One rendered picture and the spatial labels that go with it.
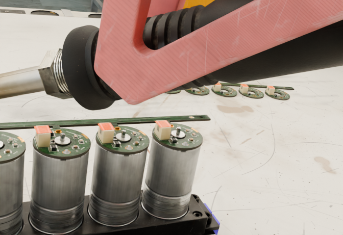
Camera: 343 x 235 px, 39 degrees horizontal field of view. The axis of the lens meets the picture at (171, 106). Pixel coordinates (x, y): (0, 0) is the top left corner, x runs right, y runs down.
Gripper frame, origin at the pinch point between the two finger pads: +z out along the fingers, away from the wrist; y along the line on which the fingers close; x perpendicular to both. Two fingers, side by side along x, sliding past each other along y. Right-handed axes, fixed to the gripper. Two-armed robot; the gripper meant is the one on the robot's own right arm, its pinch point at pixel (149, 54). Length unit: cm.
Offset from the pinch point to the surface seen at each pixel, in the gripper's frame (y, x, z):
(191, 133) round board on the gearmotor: -9.0, 2.6, 6.2
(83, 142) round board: -5.0, -0.7, 8.0
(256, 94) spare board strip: -32.5, 5.0, 11.6
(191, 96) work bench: -27.7, 0.6, 14.3
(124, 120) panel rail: -8.1, -0.3, 7.8
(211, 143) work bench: -20.3, 4.4, 12.2
